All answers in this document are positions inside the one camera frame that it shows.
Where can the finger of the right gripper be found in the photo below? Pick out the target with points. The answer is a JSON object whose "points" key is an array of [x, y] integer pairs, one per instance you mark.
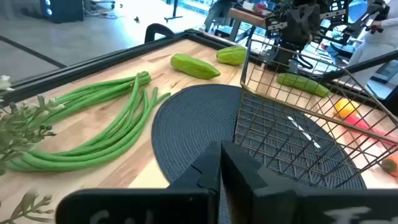
{"points": [[309, 25], [293, 25]]}

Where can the small yellow bell pepper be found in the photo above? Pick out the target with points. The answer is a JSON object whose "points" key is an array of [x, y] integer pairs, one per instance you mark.
{"points": [[345, 107]]}

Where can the black pole stand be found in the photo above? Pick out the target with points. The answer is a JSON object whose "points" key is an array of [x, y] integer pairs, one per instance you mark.
{"points": [[174, 9]]}

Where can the light green ridged gourd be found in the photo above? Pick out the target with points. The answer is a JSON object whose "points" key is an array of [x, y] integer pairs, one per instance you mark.
{"points": [[231, 55], [192, 66]]}

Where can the potted green plant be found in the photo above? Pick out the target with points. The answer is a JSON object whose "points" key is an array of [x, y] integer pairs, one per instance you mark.
{"points": [[18, 130]]}

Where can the wooden side table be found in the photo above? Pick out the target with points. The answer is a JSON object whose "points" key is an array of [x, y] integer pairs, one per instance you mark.
{"points": [[245, 17]]}

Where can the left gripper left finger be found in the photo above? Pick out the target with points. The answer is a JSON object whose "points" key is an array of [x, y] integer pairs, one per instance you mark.
{"points": [[192, 205]]}

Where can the black aluminium table frame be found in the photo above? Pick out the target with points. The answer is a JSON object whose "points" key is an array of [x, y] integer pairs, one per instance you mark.
{"points": [[93, 63]]}

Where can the black computer tower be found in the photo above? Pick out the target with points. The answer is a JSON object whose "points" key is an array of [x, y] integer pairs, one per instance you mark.
{"points": [[62, 11]]}

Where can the round dark blue placemat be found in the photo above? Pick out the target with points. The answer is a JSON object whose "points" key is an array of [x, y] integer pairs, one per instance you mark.
{"points": [[192, 124]]}

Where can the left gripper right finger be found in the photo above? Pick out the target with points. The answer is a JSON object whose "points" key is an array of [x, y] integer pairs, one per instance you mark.
{"points": [[264, 205]]}

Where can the green cucumber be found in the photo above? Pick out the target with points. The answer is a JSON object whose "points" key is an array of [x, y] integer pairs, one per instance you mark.
{"points": [[303, 84]]}

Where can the person's hand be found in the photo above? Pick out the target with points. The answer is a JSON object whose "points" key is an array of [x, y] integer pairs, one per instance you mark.
{"points": [[377, 23]]}

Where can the long orange pepper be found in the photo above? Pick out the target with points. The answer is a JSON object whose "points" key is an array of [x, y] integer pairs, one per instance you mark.
{"points": [[391, 166]]}

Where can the long green beans bundle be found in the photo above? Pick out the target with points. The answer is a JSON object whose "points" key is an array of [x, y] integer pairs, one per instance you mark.
{"points": [[93, 152]]}

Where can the orange-red carrot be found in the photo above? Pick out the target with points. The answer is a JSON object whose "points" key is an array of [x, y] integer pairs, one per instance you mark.
{"points": [[360, 124]]}

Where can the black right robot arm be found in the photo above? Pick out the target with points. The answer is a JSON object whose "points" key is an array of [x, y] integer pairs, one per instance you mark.
{"points": [[286, 57]]}

